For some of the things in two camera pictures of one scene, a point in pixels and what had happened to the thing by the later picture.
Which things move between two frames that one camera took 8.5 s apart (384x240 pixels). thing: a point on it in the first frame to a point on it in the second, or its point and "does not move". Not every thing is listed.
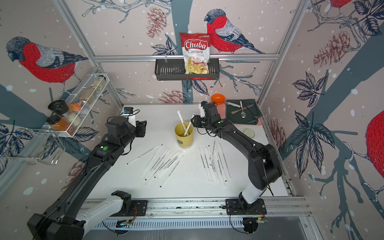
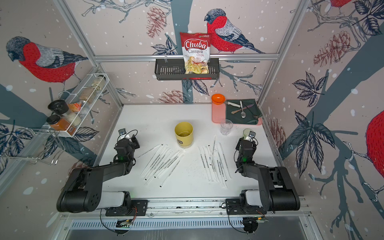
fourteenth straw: (171, 171) does not move
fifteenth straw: (186, 130) to (157, 146)
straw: (163, 167) does not move
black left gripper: (141, 127) to (134, 142)
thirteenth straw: (213, 150) does not move
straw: (151, 160) does not move
